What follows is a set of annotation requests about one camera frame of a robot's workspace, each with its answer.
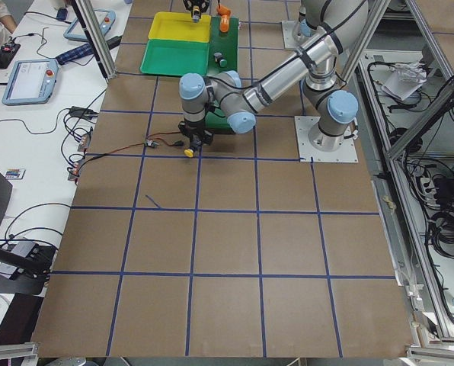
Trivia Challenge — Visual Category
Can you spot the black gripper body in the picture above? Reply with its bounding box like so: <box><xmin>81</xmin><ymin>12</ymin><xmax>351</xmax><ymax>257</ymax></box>
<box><xmin>178</xmin><ymin>120</ymin><xmax>213</xmax><ymax>149</ymax></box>
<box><xmin>183</xmin><ymin>0</ymin><xmax>210</xmax><ymax>14</ymax></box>

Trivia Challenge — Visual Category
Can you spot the yellow mushroom push button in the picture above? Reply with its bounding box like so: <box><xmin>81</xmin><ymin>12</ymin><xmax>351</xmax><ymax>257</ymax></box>
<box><xmin>190</xmin><ymin>6</ymin><xmax>201</xmax><ymax>23</ymax></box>

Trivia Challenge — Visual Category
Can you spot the labelled orange cylinder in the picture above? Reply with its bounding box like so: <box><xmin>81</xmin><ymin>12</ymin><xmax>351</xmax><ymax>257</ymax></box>
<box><xmin>216</xmin><ymin>3</ymin><xmax>232</xmax><ymax>17</ymax></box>

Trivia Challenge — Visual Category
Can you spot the plain orange cylinder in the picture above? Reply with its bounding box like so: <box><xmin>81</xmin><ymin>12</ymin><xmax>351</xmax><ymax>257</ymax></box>
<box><xmin>219</xmin><ymin>14</ymin><xmax>230</xmax><ymax>34</ymax></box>

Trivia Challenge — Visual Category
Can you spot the green mushroom push button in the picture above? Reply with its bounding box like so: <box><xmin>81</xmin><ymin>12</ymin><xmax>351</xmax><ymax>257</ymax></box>
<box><xmin>213</xmin><ymin>52</ymin><xmax>228</xmax><ymax>68</ymax></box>

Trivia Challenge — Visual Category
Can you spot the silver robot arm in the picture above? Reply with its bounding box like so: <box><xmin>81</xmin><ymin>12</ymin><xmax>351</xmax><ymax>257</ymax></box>
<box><xmin>183</xmin><ymin>0</ymin><xmax>306</xmax><ymax>34</ymax></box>
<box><xmin>178</xmin><ymin>1</ymin><xmax>369</xmax><ymax>157</ymax></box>

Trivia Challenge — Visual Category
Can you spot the yellow plastic tray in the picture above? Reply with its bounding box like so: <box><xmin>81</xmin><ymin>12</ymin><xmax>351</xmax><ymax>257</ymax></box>
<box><xmin>149</xmin><ymin>11</ymin><xmax>212</xmax><ymax>43</ymax></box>

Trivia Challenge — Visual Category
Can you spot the green conveyor belt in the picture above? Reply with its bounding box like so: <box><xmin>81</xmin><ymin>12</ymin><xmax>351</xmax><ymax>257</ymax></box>
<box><xmin>206</xmin><ymin>15</ymin><xmax>239</xmax><ymax>134</ymax></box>

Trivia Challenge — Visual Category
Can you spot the small controller circuit board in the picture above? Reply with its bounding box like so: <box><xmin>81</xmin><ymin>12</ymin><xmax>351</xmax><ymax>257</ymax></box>
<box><xmin>145</xmin><ymin>140</ymin><xmax>159</xmax><ymax>149</ymax></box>

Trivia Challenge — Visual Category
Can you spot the green plastic tray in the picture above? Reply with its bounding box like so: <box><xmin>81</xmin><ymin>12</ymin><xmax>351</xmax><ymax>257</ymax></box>
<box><xmin>139</xmin><ymin>39</ymin><xmax>209</xmax><ymax>77</ymax></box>

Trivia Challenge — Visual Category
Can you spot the black power adapter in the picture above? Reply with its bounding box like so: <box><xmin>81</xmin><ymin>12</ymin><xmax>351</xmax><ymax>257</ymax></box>
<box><xmin>106</xmin><ymin>36</ymin><xmax>122</xmax><ymax>50</ymax></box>

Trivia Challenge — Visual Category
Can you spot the far blue teach pendant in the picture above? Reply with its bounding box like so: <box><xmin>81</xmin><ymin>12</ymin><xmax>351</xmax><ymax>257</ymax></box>
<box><xmin>62</xmin><ymin>9</ymin><xmax>117</xmax><ymax>42</ymax></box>

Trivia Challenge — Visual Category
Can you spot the blue teach pendant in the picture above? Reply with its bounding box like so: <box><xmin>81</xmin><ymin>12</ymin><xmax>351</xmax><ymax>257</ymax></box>
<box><xmin>62</xmin><ymin>9</ymin><xmax>117</xmax><ymax>42</ymax></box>
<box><xmin>2</xmin><ymin>59</ymin><xmax>59</xmax><ymax>106</ymax></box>

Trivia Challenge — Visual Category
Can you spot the folded blue umbrella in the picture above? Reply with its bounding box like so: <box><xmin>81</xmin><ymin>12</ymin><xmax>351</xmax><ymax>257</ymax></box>
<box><xmin>56</xmin><ymin>43</ymin><xmax>93</xmax><ymax>66</ymax></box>

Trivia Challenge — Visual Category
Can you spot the near blue teach pendant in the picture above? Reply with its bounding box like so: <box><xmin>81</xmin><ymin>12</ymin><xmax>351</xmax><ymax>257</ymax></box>
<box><xmin>2</xmin><ymin>59</ymin><xmax>59</xmax><ymax>106</ymax></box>

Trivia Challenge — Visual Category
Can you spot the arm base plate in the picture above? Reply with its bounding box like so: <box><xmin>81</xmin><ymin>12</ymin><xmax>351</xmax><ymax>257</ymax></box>
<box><xmin>294</xmin><ymin>116</ymin><xmax>359</xmax><ymax>163</ymax></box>
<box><xmin>281</xmin><ymin>21</ymin><xmax>308</xmax><ymax>50</ymax></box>

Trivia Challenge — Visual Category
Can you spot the aluminium frame post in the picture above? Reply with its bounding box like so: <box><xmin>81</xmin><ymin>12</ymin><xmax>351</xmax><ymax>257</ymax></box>
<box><xmin>71</xmin><ymin>0</ymin><xmax>117</xmax><ymax>80</ymax></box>

